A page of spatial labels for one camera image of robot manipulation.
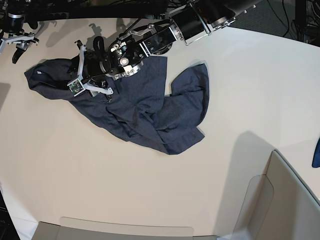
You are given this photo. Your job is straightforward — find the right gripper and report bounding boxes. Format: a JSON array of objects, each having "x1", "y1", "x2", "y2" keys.
[{"x1": 0, "y1": 32, "x2": 39, "y2": 64}]

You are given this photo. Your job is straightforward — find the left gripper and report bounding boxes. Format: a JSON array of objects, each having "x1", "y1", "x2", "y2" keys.
[{"x1": 68, "y1": 36, "x2": 114, "y2": 102}]

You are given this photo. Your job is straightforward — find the dark blue t-shirt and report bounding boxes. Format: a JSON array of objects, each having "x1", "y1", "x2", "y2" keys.
[{"x1": 24, "y1": 56, "x2": 210, "y2": 155}]

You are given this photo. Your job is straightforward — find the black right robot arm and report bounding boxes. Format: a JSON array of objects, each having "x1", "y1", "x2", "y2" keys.
[{"x1": 0, "y1": 0, "x2": 39, "y2": 64}]

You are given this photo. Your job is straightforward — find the black device lower left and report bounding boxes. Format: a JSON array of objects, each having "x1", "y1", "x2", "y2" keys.
[{"x1": 0, "y1": 193, "x2": 20, "y2": 240}]

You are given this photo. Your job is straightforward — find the grey cardboard box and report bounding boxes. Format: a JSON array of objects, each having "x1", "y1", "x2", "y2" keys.
[{"x1": 33, "y1": 150, "x2": 320, "y2": 240}]

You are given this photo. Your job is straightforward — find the blue cloth at right edge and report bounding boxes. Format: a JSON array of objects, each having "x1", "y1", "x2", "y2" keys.
[{"x1": 311, "y1": 138, "x2": 320, "y2": 168}]

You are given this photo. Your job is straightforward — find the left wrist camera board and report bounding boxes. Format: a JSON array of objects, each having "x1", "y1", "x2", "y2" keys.
[{"x1": 67, "y1": 78, "x2": 86, "y2": 97}]

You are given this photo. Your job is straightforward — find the black cable bundle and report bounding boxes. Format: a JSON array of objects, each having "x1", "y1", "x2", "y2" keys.
[{"x1": 264, "y1": 0, "x2": 320, "y2": 47}]

